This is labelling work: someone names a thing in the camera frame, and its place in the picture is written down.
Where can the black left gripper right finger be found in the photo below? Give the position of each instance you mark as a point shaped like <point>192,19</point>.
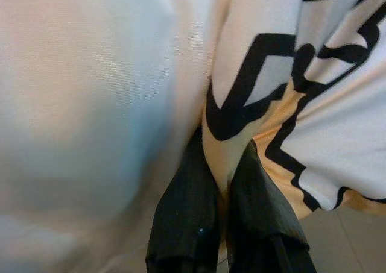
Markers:
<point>265,224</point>

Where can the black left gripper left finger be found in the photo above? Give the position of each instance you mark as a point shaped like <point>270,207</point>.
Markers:
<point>187,218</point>

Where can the yellow cartoon print quilt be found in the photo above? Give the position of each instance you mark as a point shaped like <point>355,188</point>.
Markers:
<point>316,104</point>

